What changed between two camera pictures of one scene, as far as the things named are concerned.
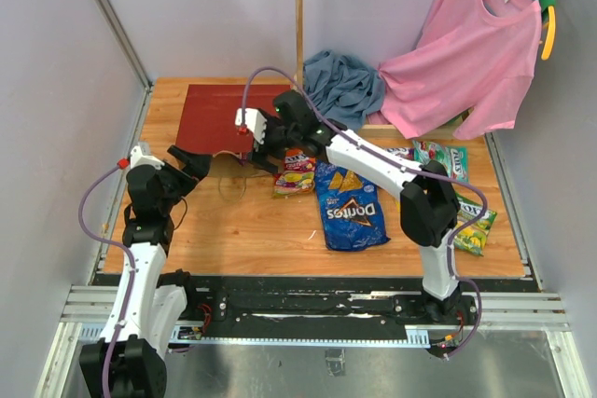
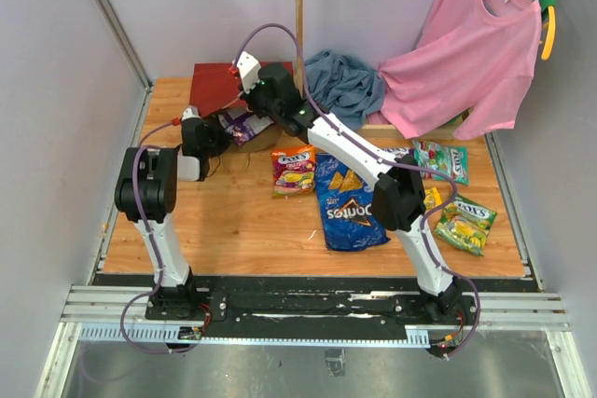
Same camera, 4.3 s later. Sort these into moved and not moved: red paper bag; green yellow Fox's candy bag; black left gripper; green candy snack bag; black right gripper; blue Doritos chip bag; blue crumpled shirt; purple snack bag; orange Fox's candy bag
Moved: black left gripper; red paper bag; black right gripper
Not moved: blue crumpled shirt; green yellow Fox's candy bag; purple snack bag; green candy snack bag; blue Doritos chip bag; orange Fox's candy bag
